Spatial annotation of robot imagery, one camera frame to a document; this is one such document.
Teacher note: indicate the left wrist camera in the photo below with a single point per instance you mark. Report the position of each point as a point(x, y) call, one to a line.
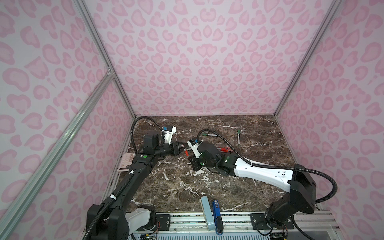
point(168, 132)

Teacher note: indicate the blue black tool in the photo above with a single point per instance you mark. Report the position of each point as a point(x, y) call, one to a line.
point(218, 218)

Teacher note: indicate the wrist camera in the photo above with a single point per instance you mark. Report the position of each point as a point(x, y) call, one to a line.
point(194, 144)
point(168, 132)

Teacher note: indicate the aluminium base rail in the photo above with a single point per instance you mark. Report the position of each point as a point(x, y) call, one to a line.
point(238, 226)

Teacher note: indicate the light blue box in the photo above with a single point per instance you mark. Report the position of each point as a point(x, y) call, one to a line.
point(208, 215)

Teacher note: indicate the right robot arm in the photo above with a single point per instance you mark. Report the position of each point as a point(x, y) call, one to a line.
point(300, 187)

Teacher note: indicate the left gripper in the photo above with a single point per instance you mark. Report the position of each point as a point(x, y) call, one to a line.
point(175, 148)

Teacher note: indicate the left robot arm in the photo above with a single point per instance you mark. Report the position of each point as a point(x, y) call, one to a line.
point(110, 219)

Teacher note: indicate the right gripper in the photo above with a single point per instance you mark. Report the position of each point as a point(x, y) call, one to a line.
point(193, 160)

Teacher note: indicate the green cap marker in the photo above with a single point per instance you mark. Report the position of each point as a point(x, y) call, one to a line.
point(209, 135)

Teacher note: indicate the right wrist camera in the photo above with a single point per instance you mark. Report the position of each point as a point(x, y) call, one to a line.
point(194, 144)

